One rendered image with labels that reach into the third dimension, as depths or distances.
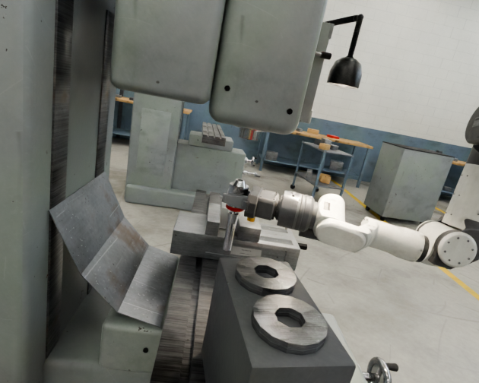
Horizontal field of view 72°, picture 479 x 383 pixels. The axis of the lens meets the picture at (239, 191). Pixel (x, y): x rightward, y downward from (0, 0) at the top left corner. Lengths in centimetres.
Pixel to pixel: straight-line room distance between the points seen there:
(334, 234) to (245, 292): 35
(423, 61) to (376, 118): 147
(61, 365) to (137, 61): 68
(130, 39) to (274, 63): 27
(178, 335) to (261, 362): 32
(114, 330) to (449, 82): 848
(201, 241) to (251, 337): 53
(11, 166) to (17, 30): 21
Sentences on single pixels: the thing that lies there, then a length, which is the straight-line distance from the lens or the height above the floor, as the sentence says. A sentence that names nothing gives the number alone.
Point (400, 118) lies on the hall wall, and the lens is 831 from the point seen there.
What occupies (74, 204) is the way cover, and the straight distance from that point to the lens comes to 81.
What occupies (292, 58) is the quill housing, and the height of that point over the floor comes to 146.
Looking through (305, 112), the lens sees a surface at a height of 136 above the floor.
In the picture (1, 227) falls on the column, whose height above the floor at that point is 108.
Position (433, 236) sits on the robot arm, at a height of 116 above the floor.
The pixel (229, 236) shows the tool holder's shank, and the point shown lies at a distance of 83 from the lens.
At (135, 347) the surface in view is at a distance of 83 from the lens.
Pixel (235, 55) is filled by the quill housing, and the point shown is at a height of 144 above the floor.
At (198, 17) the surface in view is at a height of 149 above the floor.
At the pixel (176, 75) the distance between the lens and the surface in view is 66.
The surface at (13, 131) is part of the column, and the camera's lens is 63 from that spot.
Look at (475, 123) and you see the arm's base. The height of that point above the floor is 141.
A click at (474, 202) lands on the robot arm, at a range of 87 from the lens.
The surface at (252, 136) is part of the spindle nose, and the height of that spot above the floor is 129.
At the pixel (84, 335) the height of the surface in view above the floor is 74.
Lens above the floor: 137
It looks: 16 degrees down
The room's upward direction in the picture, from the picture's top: 11 degrees clockwise
